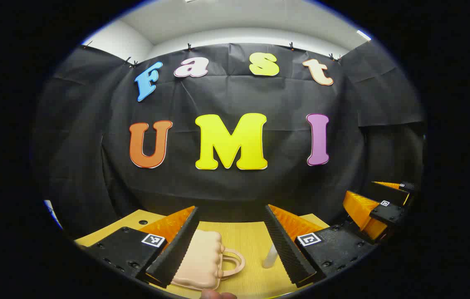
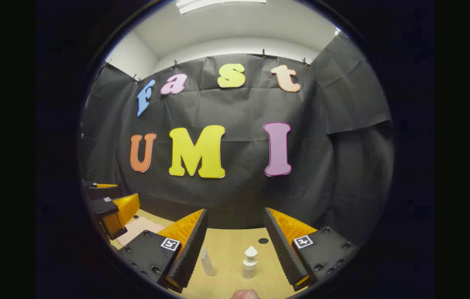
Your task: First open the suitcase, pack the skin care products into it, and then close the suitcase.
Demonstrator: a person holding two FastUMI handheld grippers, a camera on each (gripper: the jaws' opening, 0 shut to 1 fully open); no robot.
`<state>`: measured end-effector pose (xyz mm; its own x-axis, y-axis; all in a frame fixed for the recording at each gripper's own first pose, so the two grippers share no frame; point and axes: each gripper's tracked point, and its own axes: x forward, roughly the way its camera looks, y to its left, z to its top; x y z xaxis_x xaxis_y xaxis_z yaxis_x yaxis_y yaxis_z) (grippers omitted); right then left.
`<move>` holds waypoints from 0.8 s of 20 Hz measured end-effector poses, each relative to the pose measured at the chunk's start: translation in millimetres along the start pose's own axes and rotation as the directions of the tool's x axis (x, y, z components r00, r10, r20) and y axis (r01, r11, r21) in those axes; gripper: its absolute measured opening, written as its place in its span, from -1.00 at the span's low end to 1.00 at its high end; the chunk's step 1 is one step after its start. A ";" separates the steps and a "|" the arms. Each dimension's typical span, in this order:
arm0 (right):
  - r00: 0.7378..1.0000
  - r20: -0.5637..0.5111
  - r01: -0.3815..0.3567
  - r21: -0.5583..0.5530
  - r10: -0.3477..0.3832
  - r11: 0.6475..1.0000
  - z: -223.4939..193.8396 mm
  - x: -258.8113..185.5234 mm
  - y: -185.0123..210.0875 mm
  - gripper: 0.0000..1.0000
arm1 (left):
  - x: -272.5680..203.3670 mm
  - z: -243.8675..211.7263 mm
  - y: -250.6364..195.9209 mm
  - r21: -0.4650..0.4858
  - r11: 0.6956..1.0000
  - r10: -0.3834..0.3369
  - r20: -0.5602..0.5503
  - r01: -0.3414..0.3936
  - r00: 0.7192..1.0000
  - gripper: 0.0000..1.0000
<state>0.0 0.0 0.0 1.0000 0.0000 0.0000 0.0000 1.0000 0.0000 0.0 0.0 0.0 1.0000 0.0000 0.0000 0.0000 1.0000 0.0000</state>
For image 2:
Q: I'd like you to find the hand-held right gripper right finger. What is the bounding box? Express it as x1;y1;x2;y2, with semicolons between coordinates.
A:
264;207;359;292

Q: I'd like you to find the white pump bottle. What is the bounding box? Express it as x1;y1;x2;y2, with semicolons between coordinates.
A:
242;245;259;280

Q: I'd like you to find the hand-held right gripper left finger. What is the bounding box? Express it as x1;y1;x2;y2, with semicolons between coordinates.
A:
118;208;209;294

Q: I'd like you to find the white skin care tube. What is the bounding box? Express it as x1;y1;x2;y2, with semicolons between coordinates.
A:
201;248;215;277

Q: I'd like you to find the black backdrop cloth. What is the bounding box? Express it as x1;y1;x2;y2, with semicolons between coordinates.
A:
79;31;394;245

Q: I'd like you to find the white ceiling light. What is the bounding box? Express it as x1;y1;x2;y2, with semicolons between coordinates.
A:
176;0;267;15

